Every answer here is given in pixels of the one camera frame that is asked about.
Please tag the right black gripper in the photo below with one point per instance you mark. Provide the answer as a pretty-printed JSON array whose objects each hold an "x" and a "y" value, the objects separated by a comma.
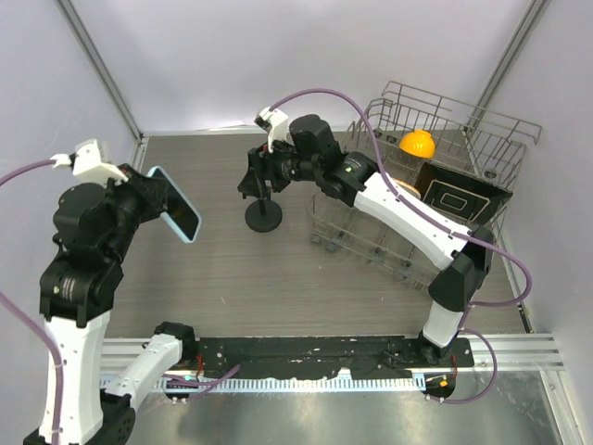
[{"x": 253, "y": 183}]

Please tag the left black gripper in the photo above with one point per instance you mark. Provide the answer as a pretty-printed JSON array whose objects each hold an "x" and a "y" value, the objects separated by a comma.
[{"x": 152, "y": 188}]

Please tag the black phone stand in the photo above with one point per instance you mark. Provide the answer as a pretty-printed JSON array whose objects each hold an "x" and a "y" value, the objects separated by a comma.
[{"x": 263, "y": 215}]

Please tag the phone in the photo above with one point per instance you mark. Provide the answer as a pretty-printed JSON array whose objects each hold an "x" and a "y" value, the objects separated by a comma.
[{"x": 180, "y": 215}]

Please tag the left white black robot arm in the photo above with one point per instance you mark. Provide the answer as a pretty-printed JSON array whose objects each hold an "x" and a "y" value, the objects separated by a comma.
[{"x": 96, "y": 224}]

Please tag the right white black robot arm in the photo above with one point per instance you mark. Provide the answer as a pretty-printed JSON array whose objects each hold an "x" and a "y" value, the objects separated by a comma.
[{"x": 304, "y": 150}]

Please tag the oval wooden board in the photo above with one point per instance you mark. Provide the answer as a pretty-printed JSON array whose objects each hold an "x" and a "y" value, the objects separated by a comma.
[{"x": 407, "y": 187}]

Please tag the orange bowl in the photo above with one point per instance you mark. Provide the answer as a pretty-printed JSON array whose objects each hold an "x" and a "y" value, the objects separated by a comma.
[{"x": 418, "y": 143}]

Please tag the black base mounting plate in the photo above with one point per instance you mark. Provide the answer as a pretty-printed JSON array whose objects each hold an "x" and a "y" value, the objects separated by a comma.
[{"x": 315, "y": 358}]

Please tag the black square plate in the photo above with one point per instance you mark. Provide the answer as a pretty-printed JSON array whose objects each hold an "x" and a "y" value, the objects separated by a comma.
[{"x": 460, "y": 194}]

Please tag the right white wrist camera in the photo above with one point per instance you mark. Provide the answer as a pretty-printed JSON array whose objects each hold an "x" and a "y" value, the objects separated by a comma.
[{"x": 275, "y": 124}]

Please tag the grey wire dish rack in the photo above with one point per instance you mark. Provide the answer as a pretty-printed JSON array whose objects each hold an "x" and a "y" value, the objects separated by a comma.
[{"x": 462, "y": 160}]

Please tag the white slotted cable duct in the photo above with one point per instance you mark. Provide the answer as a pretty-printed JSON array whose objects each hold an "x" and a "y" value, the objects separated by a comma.
[{"x": 342, "y": 383}]

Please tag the aluminium frame rail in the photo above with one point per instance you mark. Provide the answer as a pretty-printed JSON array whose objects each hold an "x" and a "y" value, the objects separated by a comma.
[{"x": 514, "y": 352}]

